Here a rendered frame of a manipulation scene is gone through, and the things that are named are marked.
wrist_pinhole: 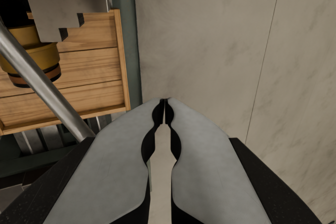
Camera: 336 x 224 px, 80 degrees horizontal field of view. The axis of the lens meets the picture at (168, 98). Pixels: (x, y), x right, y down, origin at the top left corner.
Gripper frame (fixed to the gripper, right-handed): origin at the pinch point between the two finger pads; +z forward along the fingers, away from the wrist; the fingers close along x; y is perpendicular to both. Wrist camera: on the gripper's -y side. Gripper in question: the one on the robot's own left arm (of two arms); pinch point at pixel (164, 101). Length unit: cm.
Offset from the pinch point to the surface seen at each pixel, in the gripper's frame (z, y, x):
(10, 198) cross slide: 25, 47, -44
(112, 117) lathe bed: 46, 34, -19
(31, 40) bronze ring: 19.5, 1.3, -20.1
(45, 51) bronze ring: 19.8, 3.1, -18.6
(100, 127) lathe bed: 44, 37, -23
